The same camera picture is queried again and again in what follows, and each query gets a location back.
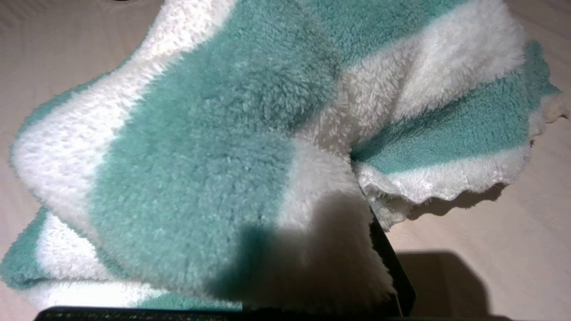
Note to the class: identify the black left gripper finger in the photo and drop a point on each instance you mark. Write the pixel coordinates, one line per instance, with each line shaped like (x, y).
(397, 272)

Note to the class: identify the teal white striped towel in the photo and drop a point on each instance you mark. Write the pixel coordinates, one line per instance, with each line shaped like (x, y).
(232, 147)

